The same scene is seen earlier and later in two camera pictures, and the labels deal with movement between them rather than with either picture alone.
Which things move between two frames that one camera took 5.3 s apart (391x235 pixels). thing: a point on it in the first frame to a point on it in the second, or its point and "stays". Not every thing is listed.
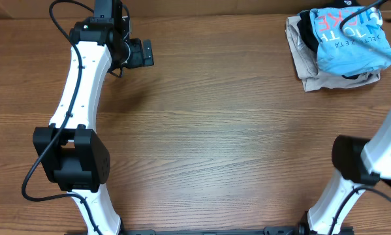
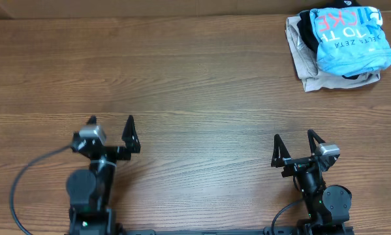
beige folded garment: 305,64 stays
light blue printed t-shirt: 361,46 stays
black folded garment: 308,29 stays
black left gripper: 147,52 to 111,151
